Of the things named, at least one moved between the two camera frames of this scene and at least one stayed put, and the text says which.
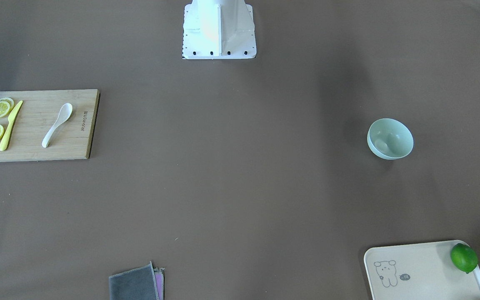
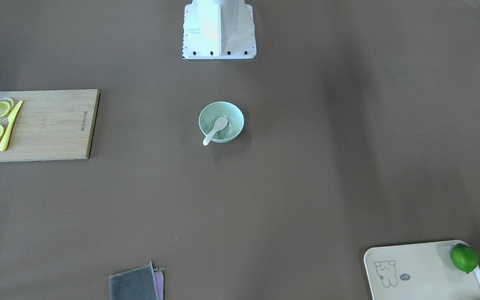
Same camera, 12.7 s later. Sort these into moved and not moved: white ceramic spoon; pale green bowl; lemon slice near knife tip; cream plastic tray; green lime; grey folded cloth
Moved: white ceramic spoon; pale green bowl
Not moved: lemon slice near knife tip; grey folded cloth; green lime; cream plastic tray
